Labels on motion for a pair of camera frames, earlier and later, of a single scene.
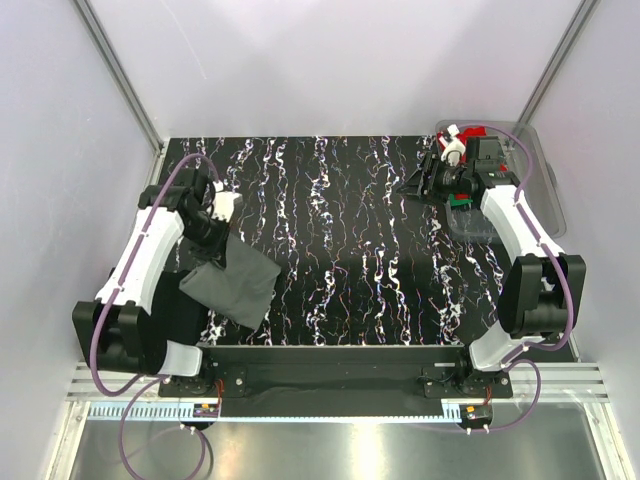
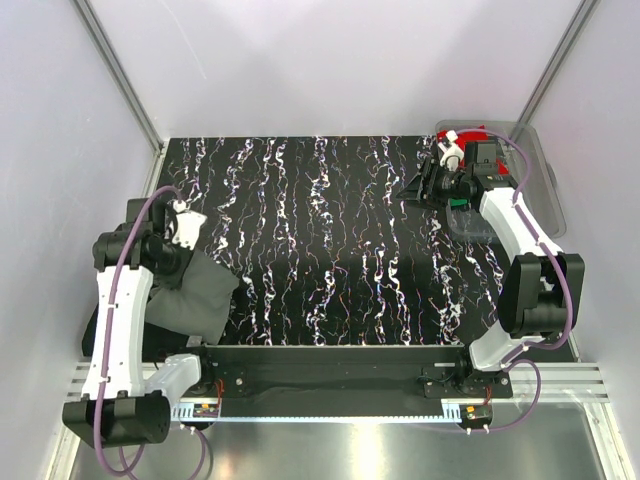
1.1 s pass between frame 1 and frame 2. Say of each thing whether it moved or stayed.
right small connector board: stayed
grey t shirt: moved
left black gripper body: moved
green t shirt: stayed
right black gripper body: stayed
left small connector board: stayed
